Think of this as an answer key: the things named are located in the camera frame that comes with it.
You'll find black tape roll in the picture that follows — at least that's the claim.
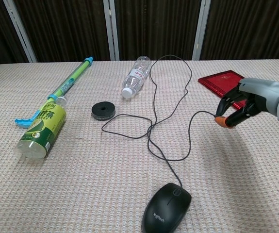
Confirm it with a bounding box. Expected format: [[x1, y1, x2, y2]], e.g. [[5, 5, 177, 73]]
[[91, 102, 116, 121]]

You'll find black computer mouse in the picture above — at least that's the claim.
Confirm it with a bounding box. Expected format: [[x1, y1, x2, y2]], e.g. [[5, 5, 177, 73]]
[[142, 182, 193, 233]]

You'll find grey partition post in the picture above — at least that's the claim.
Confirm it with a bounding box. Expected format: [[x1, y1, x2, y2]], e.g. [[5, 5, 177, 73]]
[[2, 0, 37, 63], [192, 0, 212, 61], [103, 0, 120, 61]]

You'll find green blue toy water pump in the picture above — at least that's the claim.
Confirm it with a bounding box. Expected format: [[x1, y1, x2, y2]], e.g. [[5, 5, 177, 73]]
[[14, 56, 94, 129]]

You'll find red certificate booklet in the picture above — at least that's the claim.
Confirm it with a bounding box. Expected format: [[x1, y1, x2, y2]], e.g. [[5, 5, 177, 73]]
[[197, 69, 248, 110]]

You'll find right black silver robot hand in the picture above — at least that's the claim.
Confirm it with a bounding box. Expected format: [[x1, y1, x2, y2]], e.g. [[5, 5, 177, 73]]
[[215, 77, 279, 129]]

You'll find clear plastic water bottle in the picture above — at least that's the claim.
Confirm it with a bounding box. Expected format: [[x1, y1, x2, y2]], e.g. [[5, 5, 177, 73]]
[[121, 55, 152, 99]]

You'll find beige woven table cloth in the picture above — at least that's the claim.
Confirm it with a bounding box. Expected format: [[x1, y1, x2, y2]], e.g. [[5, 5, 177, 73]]
[[0, 58, 279, 233]]

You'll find black mouse cable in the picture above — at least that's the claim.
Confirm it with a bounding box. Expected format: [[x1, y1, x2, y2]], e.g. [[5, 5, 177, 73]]
[[101, 54, 219, 189]]

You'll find green label tea bottle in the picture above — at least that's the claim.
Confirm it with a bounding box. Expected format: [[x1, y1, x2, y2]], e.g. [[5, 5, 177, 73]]
[[13, 96, 67, 160]]

